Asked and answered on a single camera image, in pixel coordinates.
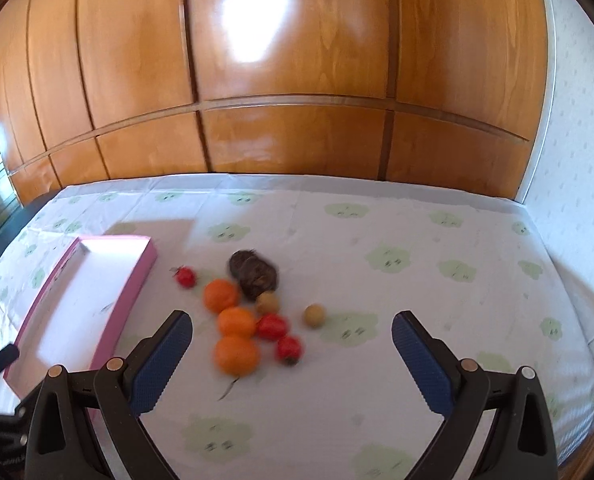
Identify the dark brown fuzzy fruit back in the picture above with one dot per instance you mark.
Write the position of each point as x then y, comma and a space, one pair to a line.
242, 262

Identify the wooden wardrobe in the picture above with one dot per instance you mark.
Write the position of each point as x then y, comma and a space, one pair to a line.
438, 92

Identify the pink shallow tray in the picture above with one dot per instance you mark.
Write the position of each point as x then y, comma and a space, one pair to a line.
79, 313

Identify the red tomato far left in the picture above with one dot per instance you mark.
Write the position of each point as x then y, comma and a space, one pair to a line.
185, 276

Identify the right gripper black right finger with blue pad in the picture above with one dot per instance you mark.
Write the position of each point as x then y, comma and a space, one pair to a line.
520, 441

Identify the red tomato middle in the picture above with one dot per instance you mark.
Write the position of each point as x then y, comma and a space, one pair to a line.
272, 327

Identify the orange fruit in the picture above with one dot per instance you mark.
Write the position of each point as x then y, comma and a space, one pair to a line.
236, 356
219, 295
236, 321

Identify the dark brown fuzzy fruit front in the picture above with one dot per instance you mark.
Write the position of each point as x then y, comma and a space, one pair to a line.
268, 280

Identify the orange fruit near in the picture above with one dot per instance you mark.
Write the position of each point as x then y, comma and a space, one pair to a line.
236, 356

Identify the red tomato near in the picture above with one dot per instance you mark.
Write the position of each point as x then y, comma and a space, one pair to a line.
289, 350

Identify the white green patterned tablecloth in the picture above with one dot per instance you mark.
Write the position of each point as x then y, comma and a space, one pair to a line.
473, 271

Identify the orange fruit far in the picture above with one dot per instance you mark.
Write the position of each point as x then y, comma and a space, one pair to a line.
219, 295

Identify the orange fruit middle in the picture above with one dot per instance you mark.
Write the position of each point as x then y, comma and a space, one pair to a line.
236, 321

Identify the brown round longan left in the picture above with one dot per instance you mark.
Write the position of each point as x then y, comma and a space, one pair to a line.
267, 303

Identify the brown round longan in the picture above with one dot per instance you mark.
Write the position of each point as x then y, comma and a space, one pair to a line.
314, 316
267, 303

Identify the small dark stem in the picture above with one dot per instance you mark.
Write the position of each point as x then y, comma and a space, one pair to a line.
229, 388

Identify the brown round longan right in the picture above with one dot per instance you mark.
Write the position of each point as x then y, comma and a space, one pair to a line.
314, 316

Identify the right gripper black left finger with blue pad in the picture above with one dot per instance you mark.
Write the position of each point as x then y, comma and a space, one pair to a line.
62, 442

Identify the red tomato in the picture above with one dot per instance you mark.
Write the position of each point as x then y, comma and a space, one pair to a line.
185, 276
289, 350
272, 327

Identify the dark brown fuzzy fruit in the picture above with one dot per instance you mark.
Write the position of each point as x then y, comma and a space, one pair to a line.
268, 280
242, 262

